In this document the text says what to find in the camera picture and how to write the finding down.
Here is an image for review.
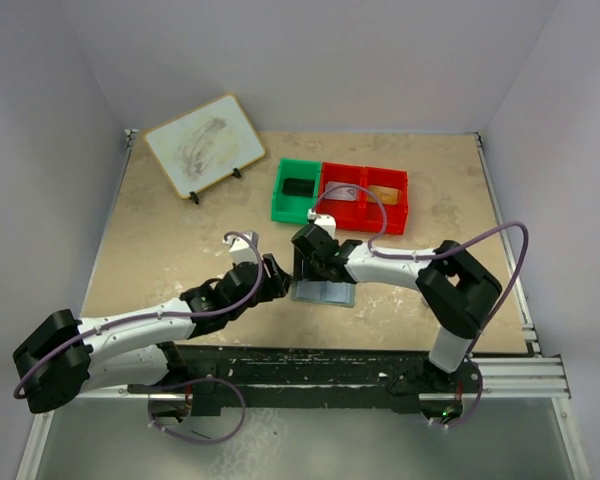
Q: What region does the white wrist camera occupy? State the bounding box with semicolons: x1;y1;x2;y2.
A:
307;209;336;238
223;230;259;265

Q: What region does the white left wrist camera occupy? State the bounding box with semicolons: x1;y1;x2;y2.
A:
223;230;259;265

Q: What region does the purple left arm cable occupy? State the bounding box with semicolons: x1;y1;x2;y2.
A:
12;230;264;444

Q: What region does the red double plastic bin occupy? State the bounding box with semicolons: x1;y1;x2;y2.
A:
317;162;409;235

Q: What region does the black whiteboard stand clip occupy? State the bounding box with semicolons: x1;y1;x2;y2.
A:
189;191;200;205

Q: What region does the yellow framed whiteboard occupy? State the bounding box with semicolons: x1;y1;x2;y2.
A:
144;94;266;200

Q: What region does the orange card in bin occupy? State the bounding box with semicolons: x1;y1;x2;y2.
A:
368;185;402;206

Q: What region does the aluminium frame rail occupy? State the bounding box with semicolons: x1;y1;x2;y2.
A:
14;342;591;479

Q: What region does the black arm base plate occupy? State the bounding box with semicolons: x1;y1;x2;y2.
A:
130;344;483;418

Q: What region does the black card in green bin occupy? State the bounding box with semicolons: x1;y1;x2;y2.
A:
281;177;315;198

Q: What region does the green plastic bin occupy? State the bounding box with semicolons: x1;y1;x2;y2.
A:
271;158;322;224

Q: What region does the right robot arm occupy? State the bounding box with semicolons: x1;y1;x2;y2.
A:
291;222;503;391

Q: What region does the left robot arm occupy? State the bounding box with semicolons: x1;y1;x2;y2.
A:
13;254;292;414

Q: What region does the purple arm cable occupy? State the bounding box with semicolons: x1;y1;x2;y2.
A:
312;185;531;430
12;230;264;444

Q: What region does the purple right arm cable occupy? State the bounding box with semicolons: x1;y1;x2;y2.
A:
312;185;531;430

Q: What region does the silver card in bin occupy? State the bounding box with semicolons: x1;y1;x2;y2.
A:
324;181;359;202

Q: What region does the teal leather card holder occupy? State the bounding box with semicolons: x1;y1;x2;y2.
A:
291;280;355;308

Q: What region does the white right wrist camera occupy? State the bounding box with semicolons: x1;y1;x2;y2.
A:
307;209;336;238

